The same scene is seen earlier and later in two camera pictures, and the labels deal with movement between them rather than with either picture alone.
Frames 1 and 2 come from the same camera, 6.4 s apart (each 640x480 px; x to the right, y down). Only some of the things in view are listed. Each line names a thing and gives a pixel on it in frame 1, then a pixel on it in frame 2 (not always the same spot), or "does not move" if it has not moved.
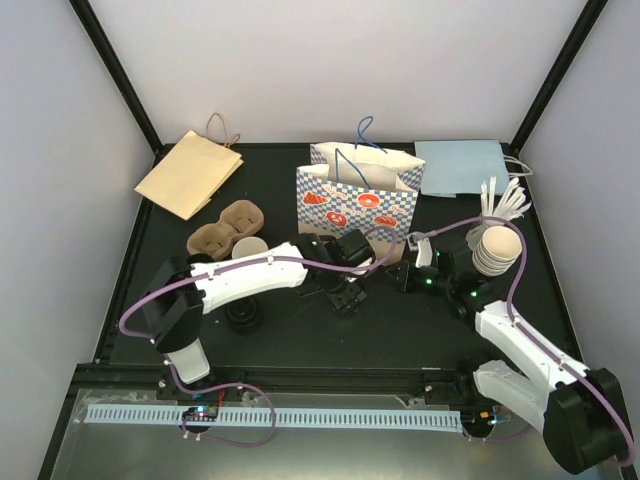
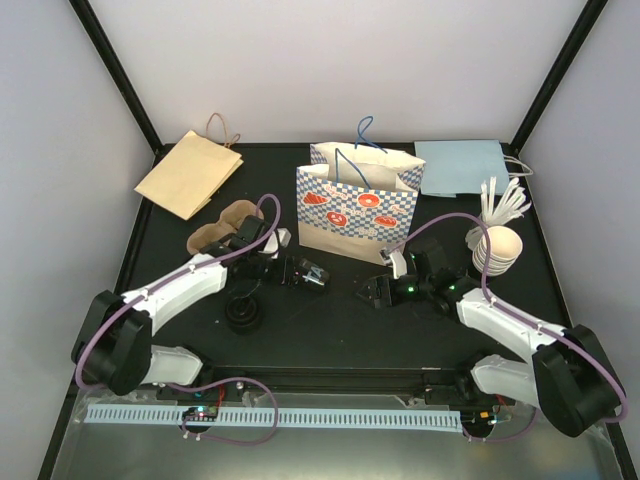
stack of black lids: (244, 316) does not move
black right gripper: (405, 280) -> (377, 292)
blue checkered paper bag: (352, 187) does not move
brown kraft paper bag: (190, 175) does not move
